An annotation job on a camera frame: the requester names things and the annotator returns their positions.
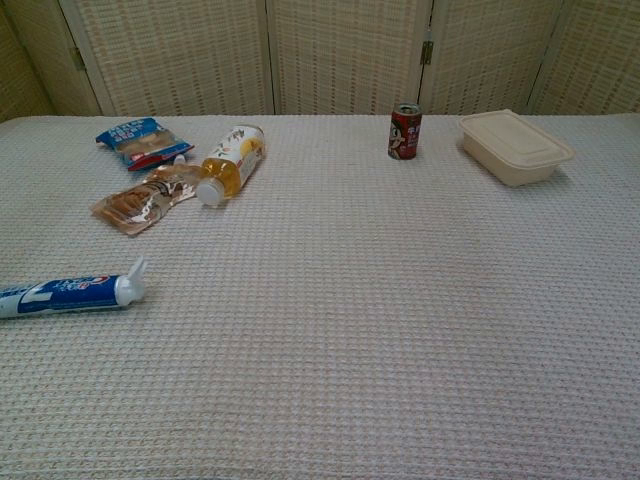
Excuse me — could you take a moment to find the red drink can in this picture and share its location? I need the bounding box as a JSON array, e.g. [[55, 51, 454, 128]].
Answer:
[[387, 102, 423, 161]]

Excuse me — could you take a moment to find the clear brown snack pouch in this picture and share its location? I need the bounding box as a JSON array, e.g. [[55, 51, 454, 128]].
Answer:
[[90, 154, 204, 237]]

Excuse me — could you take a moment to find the yellow tea bottle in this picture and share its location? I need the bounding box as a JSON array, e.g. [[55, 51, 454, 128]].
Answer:
[[195, 124, 266, 209]]

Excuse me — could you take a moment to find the white woven tablecloth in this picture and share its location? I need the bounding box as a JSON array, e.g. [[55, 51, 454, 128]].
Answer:
[[0, 113, 640, 480]]

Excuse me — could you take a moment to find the blue snack bag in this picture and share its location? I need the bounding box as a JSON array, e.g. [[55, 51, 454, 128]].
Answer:
[[95, 117, 196, 173]]

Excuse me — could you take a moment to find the blue white toothpaste tube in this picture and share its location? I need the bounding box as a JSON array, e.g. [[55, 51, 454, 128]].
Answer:
[[0, 255, 150, 320]]

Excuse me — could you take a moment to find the beige lidded food box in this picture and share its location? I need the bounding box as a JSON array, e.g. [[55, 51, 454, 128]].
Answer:
[[457, 108, 576, 188]]

